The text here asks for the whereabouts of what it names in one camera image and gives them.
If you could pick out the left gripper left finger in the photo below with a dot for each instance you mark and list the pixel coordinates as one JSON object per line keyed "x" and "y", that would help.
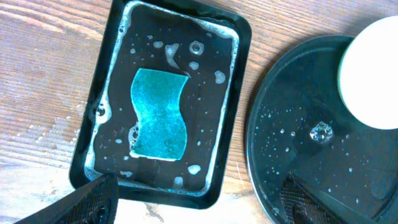
{"x": 94, "y": 203}

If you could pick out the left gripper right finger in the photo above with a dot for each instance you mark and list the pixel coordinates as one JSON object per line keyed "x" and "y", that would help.
{"x": 303, "y": 203}

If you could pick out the green yellow sponge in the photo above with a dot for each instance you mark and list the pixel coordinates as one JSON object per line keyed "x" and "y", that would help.
{"x": 162, "y": 132}

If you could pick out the light blue plate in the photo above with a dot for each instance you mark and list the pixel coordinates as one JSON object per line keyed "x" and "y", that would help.
{"x": 367, "y": 75}

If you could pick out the black round tray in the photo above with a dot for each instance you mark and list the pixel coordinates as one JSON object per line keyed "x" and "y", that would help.
{"x": 298, "y": 126}

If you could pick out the black rectangular tray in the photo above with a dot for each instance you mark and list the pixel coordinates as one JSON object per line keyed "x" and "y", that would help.
{"x": 208, "y": 45}

